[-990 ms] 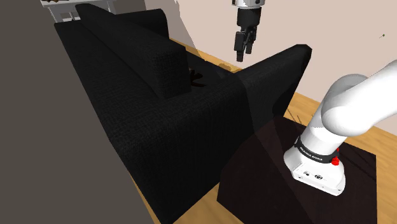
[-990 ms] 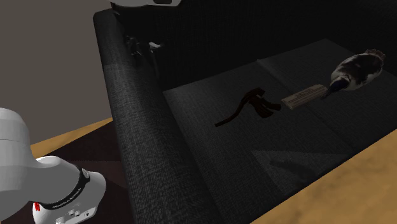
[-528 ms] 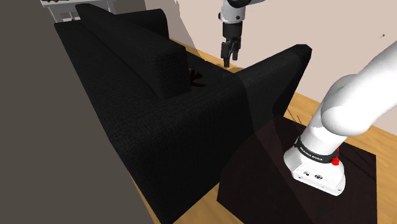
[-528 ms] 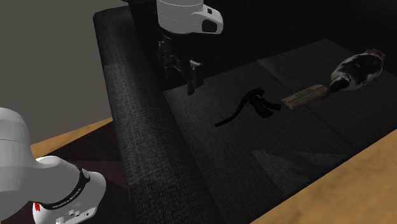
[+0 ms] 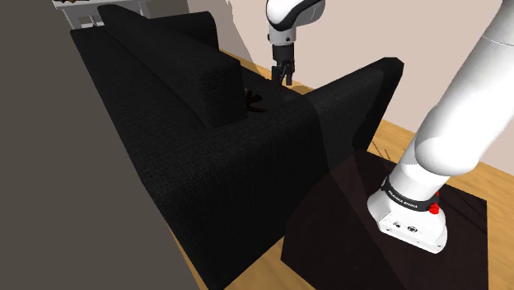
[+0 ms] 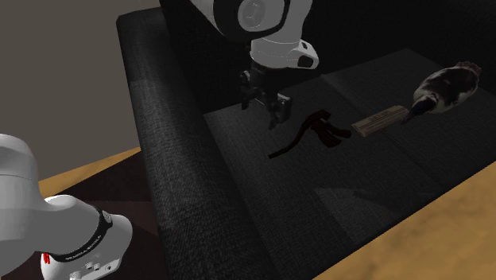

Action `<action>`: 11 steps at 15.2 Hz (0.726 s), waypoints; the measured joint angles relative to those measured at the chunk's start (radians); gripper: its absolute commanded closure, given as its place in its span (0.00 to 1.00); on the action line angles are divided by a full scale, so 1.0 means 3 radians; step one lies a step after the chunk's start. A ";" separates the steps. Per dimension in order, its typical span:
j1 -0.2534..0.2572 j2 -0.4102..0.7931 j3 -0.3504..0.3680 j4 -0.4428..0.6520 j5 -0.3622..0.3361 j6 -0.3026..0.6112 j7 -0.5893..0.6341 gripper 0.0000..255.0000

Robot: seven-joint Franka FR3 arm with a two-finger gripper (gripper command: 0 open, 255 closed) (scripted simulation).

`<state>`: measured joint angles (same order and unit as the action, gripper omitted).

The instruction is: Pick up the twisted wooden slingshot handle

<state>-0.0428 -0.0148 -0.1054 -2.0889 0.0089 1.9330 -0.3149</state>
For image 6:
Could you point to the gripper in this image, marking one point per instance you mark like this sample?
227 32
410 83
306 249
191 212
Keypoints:
259 79

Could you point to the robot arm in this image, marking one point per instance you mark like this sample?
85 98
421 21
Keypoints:
23 217

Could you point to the dark red axe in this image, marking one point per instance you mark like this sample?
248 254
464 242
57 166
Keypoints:
321 130

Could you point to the dark grey fabric sofa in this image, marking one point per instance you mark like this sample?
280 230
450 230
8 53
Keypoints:
217 186

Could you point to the beige remote control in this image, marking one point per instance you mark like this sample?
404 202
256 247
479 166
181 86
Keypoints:
379 120

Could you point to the black and white duck figure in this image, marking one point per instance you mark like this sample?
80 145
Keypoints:
445 90

